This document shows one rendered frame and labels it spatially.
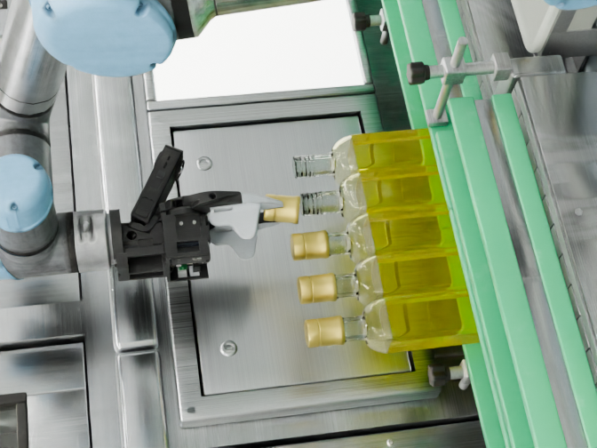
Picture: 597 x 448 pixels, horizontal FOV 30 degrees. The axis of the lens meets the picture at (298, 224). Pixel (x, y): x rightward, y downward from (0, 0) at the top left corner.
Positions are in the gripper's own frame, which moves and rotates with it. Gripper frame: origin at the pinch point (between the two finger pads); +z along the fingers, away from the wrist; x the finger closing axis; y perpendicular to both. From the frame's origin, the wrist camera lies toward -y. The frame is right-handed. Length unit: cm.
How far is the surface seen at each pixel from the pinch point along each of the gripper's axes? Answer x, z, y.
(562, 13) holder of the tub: 20.3, 35.7, -11.6
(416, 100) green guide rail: -3.5, 23.0, -16.7
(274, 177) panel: -13.0, 3.1, -11.9
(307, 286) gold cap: 1.2, 2.8, 11.8
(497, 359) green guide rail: 6.0, 22.1, 25.4
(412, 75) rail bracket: 15.6, 17.3, -7.7
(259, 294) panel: -13.0, -1.5, 5.9
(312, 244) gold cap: 1.3, 4.2, 6.3
